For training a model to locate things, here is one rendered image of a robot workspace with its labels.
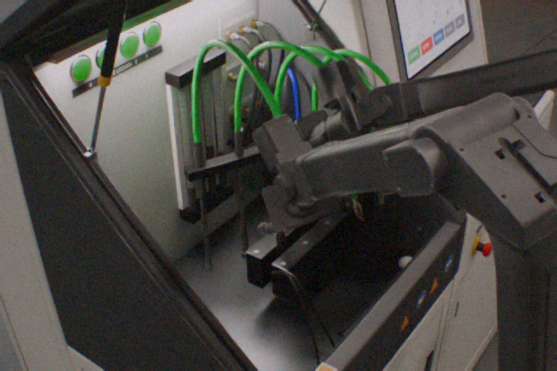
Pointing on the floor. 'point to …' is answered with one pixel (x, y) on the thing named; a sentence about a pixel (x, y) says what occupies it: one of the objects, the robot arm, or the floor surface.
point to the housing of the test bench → (24, 267)
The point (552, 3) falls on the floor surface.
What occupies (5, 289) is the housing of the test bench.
